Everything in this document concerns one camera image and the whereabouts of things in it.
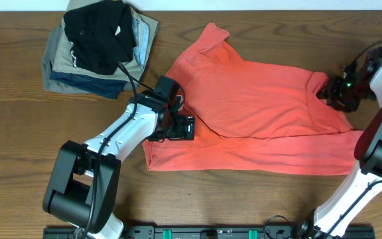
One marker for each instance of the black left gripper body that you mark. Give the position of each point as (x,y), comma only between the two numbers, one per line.
(176,129)

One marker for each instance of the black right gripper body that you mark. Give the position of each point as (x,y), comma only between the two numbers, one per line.
(347,95)

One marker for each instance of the coral red t-shirt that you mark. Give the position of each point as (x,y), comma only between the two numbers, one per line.
(253,116)

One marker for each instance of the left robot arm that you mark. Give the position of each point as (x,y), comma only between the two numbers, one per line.
(83,184)

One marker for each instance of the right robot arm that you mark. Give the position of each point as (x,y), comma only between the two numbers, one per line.
(333,218)

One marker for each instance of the khaki folded garment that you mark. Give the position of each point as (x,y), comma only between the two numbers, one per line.
(124,69)

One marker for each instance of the dark blue folded garment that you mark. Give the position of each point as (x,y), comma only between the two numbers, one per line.
(101,87)

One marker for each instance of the light blue folded garment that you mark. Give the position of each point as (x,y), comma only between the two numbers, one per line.
(141,35)

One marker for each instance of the black folded shirt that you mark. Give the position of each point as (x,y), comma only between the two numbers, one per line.
(101,35)

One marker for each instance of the grey folded garment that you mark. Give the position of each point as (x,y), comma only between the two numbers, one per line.
(57,55)

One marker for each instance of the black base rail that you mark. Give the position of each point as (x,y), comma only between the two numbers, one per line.
(150,232)

